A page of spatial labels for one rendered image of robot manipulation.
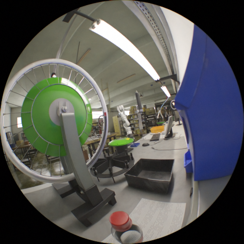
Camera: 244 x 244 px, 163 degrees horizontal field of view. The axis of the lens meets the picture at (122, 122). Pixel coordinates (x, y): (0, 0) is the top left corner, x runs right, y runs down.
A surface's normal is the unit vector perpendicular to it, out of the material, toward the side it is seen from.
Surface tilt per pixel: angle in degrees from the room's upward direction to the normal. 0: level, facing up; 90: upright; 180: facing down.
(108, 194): 0
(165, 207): 0
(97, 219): 0
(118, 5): 180
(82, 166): 87
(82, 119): 94
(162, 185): 93
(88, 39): 180
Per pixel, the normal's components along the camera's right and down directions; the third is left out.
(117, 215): -0.17, -0.99
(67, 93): 0.81, -0.27
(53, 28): 0.17, 0.99
